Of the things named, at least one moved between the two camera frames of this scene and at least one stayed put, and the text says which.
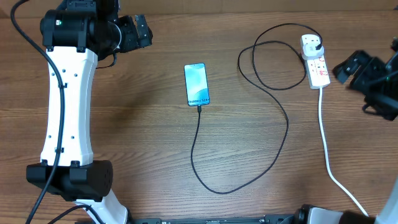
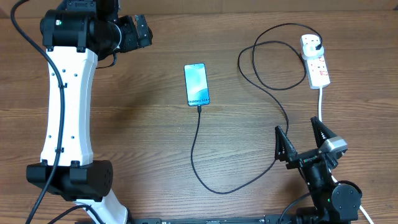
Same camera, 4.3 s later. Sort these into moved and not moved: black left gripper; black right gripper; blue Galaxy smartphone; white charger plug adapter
Moved: black right gripper
Not moved: blue Galaxy smartphone; white charger plug adapter; black left gripper
